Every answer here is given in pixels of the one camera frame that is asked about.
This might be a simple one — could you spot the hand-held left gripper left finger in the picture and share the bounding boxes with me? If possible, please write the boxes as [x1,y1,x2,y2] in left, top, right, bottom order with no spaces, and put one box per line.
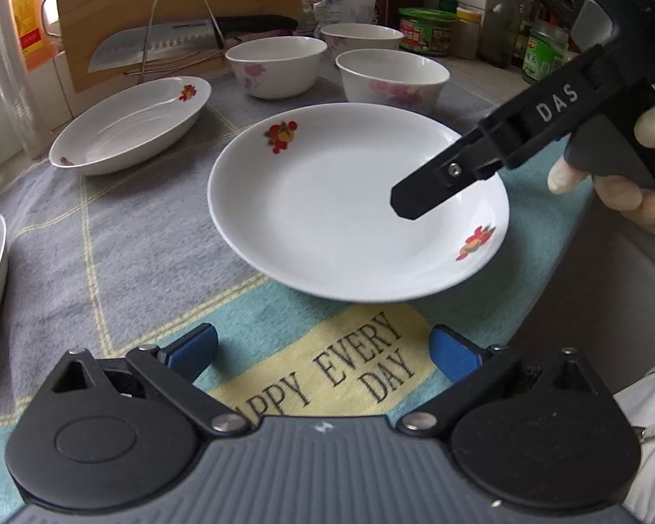
[49,323,249,441]

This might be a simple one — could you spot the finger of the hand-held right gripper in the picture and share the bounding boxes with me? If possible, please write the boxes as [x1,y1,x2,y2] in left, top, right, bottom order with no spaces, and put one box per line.
[390,131,506,222]

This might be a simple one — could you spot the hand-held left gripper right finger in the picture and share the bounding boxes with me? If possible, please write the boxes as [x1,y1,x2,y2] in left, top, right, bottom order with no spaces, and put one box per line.
[397,324,612,441]

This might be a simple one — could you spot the white pink-flower bowl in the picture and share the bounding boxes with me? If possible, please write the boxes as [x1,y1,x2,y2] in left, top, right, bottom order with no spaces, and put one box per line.
[335,49,451,117]
[320,23,405,56]
[225,36,328,100]

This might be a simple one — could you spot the round white fruit-print plate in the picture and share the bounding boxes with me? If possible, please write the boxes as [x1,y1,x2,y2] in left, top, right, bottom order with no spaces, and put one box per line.
[207,103,511,304]

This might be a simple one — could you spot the oval white fruit-print plate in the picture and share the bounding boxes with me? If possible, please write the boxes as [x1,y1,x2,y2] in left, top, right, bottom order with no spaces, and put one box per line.
[48,76,213,176]

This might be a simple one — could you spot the person's right hand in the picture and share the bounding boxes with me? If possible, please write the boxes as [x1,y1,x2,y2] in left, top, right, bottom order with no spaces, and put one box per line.
[547,95,655,237]

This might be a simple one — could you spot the green-lidded glass jar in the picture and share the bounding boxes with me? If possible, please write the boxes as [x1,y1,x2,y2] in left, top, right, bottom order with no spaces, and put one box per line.
[521,19,570,85]

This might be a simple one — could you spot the grey teal plaid cloth mat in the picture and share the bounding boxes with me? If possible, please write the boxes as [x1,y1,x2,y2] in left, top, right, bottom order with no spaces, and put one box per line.
[0,68,642,440]

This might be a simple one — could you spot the tall glass condiment bottle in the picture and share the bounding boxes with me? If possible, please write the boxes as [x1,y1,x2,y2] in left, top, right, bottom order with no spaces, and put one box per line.
[516,0,541,66]

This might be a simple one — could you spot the dark sauce bottle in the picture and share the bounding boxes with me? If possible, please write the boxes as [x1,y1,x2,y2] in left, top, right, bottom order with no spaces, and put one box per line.
[480,0,517,69]

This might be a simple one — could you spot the green-lidded tub with red label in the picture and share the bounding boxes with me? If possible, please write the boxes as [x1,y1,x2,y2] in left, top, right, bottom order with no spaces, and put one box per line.
[398,7,459,56]

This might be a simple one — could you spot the small glass spice jar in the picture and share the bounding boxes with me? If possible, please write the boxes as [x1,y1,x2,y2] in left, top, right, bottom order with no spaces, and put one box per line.
[455,5,481,60]

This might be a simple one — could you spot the clear cling film roll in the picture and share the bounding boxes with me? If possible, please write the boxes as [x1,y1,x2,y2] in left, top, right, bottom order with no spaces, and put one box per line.
[0,0,43,160]

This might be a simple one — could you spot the orange cooking oil bottle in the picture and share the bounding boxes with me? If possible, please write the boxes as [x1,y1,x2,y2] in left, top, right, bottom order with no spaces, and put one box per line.
[8,0,61,72]

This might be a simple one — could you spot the metal wire knife rack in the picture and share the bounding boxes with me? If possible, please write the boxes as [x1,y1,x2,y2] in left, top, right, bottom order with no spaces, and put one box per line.
[125,0,241,80]

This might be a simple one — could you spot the black-handled kitchen knife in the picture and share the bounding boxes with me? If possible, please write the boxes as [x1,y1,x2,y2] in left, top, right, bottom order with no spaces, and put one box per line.
[87,14,299,73]

